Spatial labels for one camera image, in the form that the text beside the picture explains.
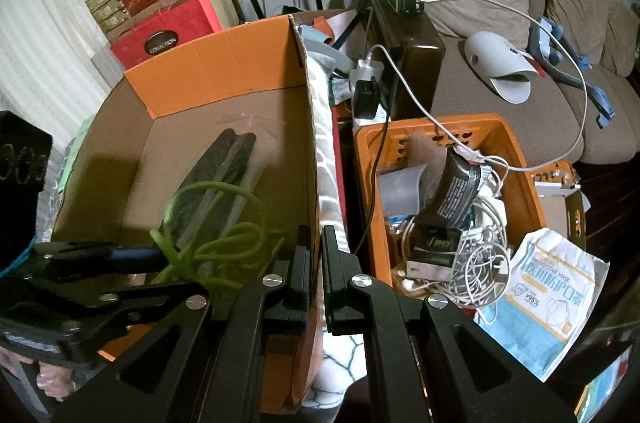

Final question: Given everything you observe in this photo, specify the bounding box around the white power strip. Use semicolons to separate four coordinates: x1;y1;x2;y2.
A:
347;58;391;126

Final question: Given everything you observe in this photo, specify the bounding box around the brown sofa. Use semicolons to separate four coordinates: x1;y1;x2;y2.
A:
357;0;640;214

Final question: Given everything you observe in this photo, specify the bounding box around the dark grey pouch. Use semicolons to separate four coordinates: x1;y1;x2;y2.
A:
417;148;483;229

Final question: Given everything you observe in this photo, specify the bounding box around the translucent plastic cup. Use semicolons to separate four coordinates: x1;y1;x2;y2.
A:
377;168;426;216

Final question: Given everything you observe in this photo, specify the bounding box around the dark wooden armrest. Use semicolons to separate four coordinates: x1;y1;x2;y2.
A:
365;0;446;118

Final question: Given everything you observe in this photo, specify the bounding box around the orange cardboard box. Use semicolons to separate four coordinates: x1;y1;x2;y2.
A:
50;15;323;409

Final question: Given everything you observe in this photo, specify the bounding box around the white curved plastic shell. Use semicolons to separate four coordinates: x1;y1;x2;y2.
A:
464;30;538;104

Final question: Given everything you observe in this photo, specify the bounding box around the white curtain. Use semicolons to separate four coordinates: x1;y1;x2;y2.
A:
0;0;191;118

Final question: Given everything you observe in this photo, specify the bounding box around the clear bag of black straps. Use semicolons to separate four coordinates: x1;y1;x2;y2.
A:
162;128;258;249

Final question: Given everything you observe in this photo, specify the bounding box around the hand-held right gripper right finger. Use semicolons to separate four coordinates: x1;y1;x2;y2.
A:
321;225;576;423

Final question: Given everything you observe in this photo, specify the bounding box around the red flat box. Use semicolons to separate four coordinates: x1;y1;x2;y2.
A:
330;103;351;229

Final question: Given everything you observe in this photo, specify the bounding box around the face mask packet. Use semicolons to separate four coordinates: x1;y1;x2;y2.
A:
482;227;611;381

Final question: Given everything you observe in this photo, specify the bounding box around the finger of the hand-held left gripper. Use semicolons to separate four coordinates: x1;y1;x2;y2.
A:
32;242;168;276
0;275;211;354

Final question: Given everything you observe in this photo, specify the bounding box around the grey blue-padded tool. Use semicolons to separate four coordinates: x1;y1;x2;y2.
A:
527;15;616;128

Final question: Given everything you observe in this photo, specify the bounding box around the long white lamp cable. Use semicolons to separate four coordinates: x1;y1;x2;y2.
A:
407;0;587;174

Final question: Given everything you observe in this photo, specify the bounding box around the person's left hand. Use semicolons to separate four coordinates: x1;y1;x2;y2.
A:
35;360;78;401

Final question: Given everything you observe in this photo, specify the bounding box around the red oval-label gift box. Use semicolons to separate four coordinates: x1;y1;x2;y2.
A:
109;0;223;71

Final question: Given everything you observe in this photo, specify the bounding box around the green braided cable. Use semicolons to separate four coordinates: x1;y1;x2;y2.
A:
150;182;296;289

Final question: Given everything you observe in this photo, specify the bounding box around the orange plastic basket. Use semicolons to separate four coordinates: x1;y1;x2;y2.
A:
352;113;548;299

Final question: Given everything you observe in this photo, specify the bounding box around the grey plastic tool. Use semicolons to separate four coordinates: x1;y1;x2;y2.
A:
300;23;353;76

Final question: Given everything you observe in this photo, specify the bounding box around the clear plastic bag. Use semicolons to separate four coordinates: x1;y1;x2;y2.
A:
405;125;453;174

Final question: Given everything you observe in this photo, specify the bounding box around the small black box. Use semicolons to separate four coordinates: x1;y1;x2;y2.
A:
407;223;463;279

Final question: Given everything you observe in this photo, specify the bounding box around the black charger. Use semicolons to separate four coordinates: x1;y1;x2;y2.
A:
354;80;381;120

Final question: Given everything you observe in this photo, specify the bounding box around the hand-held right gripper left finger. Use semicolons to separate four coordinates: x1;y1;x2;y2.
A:
50;225;313;423

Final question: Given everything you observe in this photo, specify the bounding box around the tangle of white cables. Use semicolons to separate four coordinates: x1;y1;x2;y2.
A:
400;163;516;309

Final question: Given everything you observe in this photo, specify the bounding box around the black charger cable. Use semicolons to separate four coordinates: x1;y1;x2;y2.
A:
352;103;393;254

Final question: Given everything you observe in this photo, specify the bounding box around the giraffe-pattern blanket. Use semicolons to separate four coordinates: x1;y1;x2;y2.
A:
300;48;368;409

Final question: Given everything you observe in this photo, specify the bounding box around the white charger cable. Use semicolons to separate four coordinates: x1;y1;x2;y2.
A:
370;44;508;176

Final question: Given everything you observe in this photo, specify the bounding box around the stack of small green boxes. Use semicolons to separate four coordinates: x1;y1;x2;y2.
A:
85;0;133;44

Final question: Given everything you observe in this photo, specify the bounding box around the brown sofa cushion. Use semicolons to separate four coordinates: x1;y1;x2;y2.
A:
600;0;640;78
542;0;626;78

